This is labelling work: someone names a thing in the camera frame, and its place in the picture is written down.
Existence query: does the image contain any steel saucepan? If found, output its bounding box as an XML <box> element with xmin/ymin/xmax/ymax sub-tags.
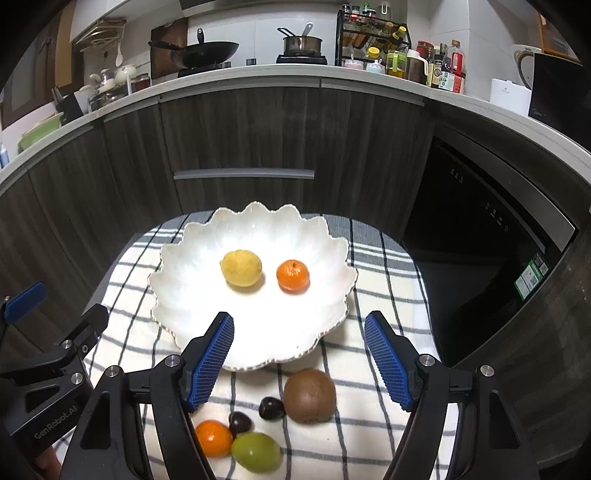
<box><xmin>277</xmin><ymin>23</ymin><xmax>323</xmax><ymax>55</ymax></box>

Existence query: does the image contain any white scalloped bowl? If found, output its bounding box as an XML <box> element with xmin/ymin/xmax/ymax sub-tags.
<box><xmin>148</xmin><ymin>202</ymin><xmax>358</xmax><ymax>371</ymax></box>

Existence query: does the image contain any black knife block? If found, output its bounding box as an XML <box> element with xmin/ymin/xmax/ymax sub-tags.
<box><xmin>52</xmin><ymin>85</ymin><xmax>86</xmax><ymax>125</ymax></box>

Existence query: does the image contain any brown kiwi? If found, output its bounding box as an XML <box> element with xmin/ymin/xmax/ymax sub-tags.
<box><xmin>283</xmin><ymin>368</ymin><xmax>337</xmax><ymax>424</ymax></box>

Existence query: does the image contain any small orange mandarin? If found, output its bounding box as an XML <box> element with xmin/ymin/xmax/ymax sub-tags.
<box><xmin>276</xmin><ymin>260</ymin><xmax>311</xmax><ymax>294</ymax></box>

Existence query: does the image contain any row of spice jars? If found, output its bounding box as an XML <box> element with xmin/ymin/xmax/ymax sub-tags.
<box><xmin>341</xmin><ymin>4</ymin><xmax>409</xmax><ymax>56</ymax></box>

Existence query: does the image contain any green label sticker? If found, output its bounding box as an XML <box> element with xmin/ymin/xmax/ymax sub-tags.
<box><xmin>515</xmin><ymin>258</ymin><xmax>550</xmax><ymax>301</ymax></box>

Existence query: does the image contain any black gas stove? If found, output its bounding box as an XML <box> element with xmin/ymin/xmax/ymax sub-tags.
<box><xmin>178</xmin><ymin>53</ymin><xmax>328</xmax><ymax>78</ymax></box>

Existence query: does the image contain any cluster of sauce bottles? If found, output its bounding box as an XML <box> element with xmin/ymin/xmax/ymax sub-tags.
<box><xmin>406</xmin><ymin>39</ymin><xmax>466</xmax><ymax>94</ymax></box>

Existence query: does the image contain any black wire spice rack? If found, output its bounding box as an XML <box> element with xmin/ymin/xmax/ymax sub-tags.
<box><xmin>336</xmin><ymin>9</ymin><xmax>411</xmax><ymax>68</ymax></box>

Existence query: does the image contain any green apple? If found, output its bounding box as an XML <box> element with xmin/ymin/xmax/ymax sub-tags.
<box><xmin>231</xmin><ymin>432</ymin><xmax>282</xmax><ymax>473</ymax></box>

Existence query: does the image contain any dark wood kitchen cabinet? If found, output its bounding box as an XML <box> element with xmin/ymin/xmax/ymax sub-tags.
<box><xmin>0</xmin><ymin>76</ymin><xmax>435</xmax><ymax>370</ymax></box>

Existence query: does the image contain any brown wooden cutting board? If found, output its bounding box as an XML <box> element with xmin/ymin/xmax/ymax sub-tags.
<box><xmin>150</xmin><ymin>16</ymin><xmax>189</xmax><ymax>80</ymax></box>

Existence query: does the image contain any white black checked cloth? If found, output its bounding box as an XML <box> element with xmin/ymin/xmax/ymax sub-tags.
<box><xmin>83</xmin><ymin>213</ymin><xmax>462</xmax><ymax>480</ymax></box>

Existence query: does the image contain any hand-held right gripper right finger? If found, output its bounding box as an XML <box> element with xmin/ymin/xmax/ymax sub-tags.
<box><xmin>364</xmin><ymin>311</ymin><xmax>541</xmax><ymax>480</ymax></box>

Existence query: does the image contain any black microwave oven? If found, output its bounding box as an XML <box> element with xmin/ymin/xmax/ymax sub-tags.
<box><xmin>526</xmin><ymin>52</ymin><xmax>591</xmax><ymax>153</ymax></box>

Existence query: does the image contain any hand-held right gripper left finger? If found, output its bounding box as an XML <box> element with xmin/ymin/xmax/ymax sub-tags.
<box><xmin>60</xmin><ymin>312</ymin><xmax>235</xmax><ymax>480</ymax></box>

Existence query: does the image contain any black dishwasher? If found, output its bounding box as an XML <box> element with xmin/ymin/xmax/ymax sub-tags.
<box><xmin>402</xmin><ymin>134</ymin><xmax>580</xmax><ymax>370</ymax></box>

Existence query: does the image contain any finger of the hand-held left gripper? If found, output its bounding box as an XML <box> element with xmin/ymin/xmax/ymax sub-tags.
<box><xmin>0</xmin><ymin>282</ymin><xmax>48</xmax><ymax>333</ymax></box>
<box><xmin>50</xmin><ymin>304</ymin><xmax>110</xmax><ymax>366</ymax></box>

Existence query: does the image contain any white electric kettle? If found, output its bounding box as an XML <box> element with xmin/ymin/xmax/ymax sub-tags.
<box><xmin>512</xmin><ymin>45</ymin><xmax>546</xmax><ymax>88</ymax></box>

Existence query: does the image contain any large orange mandarin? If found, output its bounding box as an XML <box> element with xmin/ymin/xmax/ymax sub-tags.
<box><xmin>195</xmin><ymin>419</ymin><xmax>234</xmax><ymax>457</ymax></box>

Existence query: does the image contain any grey drawer handle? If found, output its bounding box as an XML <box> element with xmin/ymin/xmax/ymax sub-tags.
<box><xmin>173</xmin><ymin>169</ymin><xmax>315</xmax><ymax>181</ymax></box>

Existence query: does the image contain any wooden framed board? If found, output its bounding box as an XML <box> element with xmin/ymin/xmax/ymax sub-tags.
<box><xmin>538</xmin><ymin>9</ymin><xmax>578</xmax><ymax>56</ymax></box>

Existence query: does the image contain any black wok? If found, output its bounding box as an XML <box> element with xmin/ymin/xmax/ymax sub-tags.
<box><xmin>148</xmin><ymin>28</ymin><xmax>240</xmax><ymax>70</ymax></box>

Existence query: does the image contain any white box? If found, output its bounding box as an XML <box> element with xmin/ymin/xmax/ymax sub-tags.
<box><xmin>489</xmin><ymin>78</ymin><xmax>532</xmax><ymax>117</ymax></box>

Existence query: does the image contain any yellow lemon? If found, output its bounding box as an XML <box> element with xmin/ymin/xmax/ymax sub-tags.
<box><xmin>220</xmin><ymin>249</ymin><xmax>263</xmax><ymax>289</ymax></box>

